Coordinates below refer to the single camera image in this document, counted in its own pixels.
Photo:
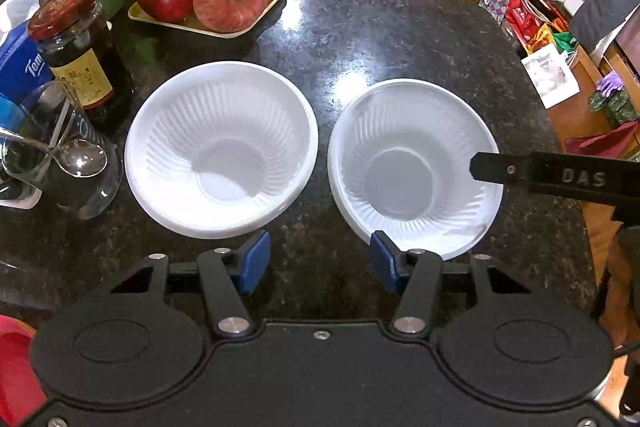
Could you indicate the dark sauce jar red lid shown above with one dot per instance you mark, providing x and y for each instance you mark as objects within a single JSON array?
[{"x": 75, "y": 41}]

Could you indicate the white bowl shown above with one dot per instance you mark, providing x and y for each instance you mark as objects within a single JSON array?
[
  {"x": 399, "y": 162},
  {"x": 221, "y": 149}
]

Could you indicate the clear glass cup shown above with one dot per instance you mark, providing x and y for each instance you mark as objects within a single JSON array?
[{"x": 49, "y": 143}]

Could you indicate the metal spoon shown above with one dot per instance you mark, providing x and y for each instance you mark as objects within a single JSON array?
[{"x": 79, "y": 158}]

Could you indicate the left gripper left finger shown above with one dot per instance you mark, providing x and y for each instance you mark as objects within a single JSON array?
[{"x": 226, "y": 275}]

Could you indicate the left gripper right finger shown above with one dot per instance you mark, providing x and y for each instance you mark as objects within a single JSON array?
[{"x": 413, "y": 276}]

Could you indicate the magenta plastic plate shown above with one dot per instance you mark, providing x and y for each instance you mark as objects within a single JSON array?
[{"x": 21, "y": 394}]

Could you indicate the blue tissue pack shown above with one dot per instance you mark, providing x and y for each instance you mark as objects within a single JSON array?
[{"x": 22, "y": 71}]

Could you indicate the person right hand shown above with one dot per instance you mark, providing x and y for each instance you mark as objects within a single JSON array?
[{"x": 620, "y": 317}]

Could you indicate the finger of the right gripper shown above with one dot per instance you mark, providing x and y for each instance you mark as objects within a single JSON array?
[{"x": 605, "y": 181}]

